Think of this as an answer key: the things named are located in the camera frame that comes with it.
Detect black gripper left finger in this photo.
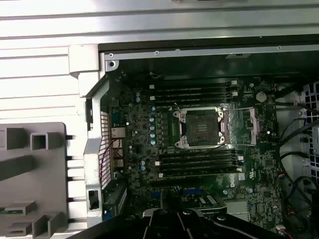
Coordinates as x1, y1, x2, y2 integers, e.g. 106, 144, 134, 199
73, 209, 186, 239

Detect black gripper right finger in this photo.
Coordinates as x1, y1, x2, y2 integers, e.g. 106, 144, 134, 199
177, 209, 284, 239

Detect silver chipset heatsink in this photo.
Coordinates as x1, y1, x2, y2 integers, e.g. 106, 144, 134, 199
224, 206, 250, 220

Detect black and silver PC case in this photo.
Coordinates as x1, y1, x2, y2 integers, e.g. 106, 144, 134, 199
68, 34, 319, 239

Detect RAM slot black clips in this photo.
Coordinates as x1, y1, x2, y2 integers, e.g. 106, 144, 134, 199
154, 97, 231, 105
159, 149, 236, 159
159, 160, 236, 171
154, 86, 231, 95

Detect black graphics card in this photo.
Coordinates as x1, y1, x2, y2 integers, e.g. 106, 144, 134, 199
179, 194, 228, 217

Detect grey parts rack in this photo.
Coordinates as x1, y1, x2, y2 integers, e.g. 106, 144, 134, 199
0, 121, 68, 239

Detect CPU socket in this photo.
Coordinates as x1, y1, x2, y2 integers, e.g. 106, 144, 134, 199
173, 106, 225, 150

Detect green motherboard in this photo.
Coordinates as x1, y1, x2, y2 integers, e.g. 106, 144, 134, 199
107, 72, 287, 235

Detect green RAM stick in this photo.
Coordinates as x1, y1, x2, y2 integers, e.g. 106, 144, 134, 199
0, 208, 24, 215

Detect long black expansion slot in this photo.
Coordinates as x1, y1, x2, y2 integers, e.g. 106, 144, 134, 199
149, 178, 203, 187

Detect silver perforated drive cage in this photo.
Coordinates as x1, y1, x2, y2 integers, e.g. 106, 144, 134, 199
300, 83, 319, 152

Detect metal socket cover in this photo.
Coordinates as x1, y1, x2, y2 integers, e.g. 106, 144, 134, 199
221, 107, 258, 145

